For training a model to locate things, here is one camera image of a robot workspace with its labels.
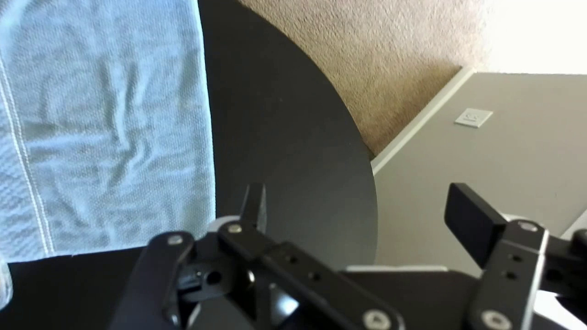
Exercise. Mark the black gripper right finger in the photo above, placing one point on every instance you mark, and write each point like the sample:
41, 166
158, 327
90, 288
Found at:
507, 268

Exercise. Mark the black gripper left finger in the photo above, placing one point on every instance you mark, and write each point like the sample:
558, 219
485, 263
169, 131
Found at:
305, 276

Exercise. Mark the light blue towel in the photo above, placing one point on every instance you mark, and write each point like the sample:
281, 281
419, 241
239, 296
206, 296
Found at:
110, 122

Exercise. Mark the white wall outlet plate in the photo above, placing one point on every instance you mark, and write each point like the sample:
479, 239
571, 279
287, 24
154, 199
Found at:
474, 116

